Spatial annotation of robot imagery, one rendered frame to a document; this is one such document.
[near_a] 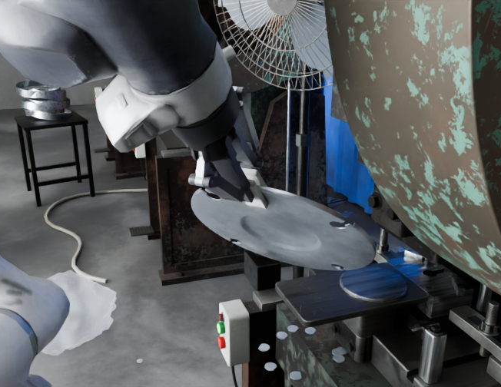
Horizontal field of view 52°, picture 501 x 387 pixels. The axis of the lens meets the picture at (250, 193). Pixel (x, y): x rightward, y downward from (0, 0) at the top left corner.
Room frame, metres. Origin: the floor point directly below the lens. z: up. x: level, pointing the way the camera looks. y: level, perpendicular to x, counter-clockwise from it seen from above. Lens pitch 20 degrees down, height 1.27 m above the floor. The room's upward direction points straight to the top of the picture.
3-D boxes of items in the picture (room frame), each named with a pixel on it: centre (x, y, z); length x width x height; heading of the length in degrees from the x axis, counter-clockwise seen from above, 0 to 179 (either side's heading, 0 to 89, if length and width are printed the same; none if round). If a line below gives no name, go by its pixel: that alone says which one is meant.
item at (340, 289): (0.83, -0.18, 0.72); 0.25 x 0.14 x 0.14; 110
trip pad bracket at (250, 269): (1.10, -0.03, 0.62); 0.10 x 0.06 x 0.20; 20
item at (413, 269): (0.89, -0.34, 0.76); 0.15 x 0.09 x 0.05; 20
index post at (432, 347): (0.68, -0.29, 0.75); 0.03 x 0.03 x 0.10; 20
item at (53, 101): (3.49, 1.37, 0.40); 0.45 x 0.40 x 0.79; 32
